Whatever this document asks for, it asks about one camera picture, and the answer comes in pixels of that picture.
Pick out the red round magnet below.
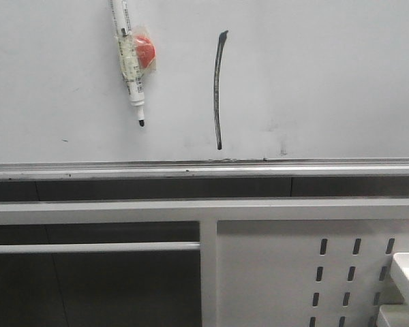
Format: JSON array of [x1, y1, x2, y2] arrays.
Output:
[[134, 35, 156, 69]]

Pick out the white whiteboard marker black tip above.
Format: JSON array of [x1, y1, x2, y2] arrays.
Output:
[[109, 0, 145, 127]]

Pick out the white whiteboard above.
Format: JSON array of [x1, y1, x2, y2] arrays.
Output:
[[0, 1, 409, 175]]

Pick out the white perforated pegboard panel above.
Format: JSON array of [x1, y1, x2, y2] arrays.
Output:
[[217, 220, 409, 326]]

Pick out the lower white tray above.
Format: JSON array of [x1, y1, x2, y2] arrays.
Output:
[[376, 305, 409, 327]]

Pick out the white metal stand frame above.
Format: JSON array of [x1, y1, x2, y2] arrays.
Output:
[[0, 199, 409, 326]]

